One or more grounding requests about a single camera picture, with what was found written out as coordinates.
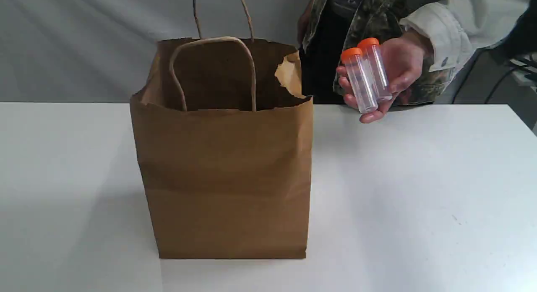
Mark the person's right hand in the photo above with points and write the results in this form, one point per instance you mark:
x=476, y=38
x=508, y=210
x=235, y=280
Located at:
x=303, y=21

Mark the person's left hand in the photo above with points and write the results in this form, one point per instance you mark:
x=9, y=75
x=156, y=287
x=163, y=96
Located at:
x=403, y=59

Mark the orange-capped clear tube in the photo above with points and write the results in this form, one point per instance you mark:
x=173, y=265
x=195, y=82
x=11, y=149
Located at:
x=360, y=78
x=375, y=73

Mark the brown paper bag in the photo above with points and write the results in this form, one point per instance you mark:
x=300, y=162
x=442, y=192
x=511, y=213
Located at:
x=224, y=140

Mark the white-sleeved left forearm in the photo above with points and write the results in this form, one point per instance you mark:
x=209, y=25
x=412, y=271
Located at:
x=457, y=28

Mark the person's camouflage jacket torso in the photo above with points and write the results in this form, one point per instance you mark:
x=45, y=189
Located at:
x=337, y=25

